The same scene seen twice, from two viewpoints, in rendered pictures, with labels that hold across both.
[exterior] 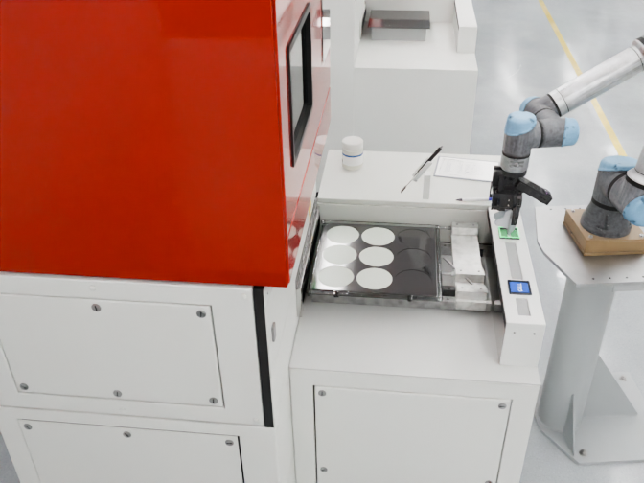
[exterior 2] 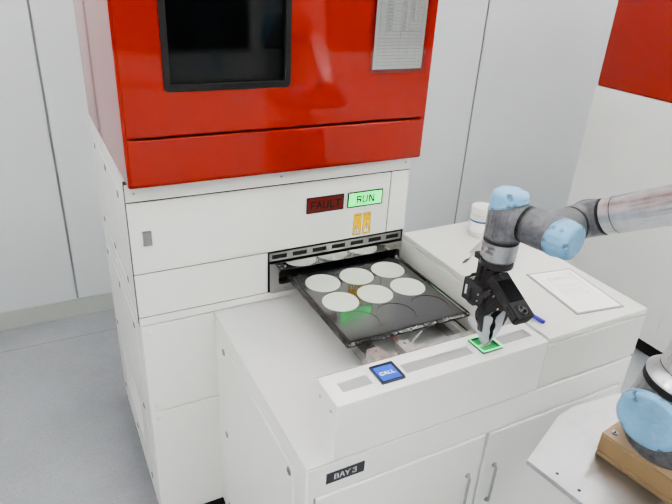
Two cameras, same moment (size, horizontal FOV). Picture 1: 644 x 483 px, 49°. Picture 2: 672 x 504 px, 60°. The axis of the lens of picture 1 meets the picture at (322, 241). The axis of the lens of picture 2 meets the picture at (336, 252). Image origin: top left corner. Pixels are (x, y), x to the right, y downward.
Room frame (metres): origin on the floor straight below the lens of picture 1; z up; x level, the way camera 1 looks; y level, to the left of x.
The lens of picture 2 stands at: (0.78, -1.23, 1.72)
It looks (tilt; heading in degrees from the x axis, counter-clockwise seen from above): 27 degrees down; 54
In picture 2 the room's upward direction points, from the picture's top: 3 degrees clockwise
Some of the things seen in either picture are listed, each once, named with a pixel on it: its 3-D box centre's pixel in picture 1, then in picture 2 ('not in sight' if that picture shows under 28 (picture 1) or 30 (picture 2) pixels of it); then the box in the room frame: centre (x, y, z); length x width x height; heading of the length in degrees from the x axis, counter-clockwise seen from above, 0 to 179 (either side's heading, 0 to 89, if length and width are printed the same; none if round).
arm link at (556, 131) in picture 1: (552, 129); (554, 231); (1.74, -0.62, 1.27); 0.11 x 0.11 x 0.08; 6
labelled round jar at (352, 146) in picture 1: (352, 152); (480, 220); (2.14, -0.11, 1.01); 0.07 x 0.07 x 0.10
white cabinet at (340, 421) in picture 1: (408, 364); (404, 446); (1.76, -0.29, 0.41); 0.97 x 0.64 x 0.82; 173
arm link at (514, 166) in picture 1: (515, 161); (498, 250); (1.71, -0.53, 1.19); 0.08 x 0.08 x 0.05
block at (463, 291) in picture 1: (471, 291); (381, 361); (1.52, -0.40, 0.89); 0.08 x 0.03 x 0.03; 83
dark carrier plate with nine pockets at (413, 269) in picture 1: (376, 257); (375, 294); (1.69, -0.16, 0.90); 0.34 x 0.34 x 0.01; 83
